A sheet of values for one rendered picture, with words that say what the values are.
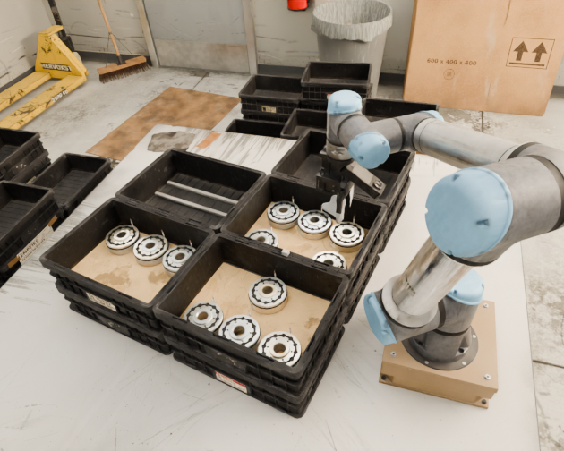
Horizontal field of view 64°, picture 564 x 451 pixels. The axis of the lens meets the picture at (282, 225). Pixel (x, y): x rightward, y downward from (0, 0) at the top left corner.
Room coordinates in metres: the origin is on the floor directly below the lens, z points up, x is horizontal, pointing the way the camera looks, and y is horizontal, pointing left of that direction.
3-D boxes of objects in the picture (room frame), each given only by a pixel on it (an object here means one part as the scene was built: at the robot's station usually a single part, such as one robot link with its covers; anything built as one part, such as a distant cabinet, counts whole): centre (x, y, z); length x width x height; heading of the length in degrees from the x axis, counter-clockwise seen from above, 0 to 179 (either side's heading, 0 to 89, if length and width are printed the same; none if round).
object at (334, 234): (0.96, -0.19, 0.86); 0.10 x 0.10 x 0.01
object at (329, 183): (0.94, -0.15, 1.11); 0.09 x 0.08 x 0.12; 60
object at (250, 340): (0.65, 0.13, 0.86); 0.10 x 0.10 x 0.01
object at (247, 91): (2.73, -0.03, 0.31); 0.40 x 0.30 x 0.34; 70
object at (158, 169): (1.17, 0.28, 0.87); 0.40 x 0.30 x 0.11; 59
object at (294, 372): (0.71, 0.09, 0.92); 0.40 x 0.30 x 0.02; 59
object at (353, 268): (0.97, -0.07, 0.92); 0.40 x 0.30 x 0.02; 59
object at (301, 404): (0.71, 0.09, 0.76); 0.40 x 0.30 x 0.12; 59
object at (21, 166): (2.05, 1.45, 0.37); 0.40 x 0.30 x 0.45; 160
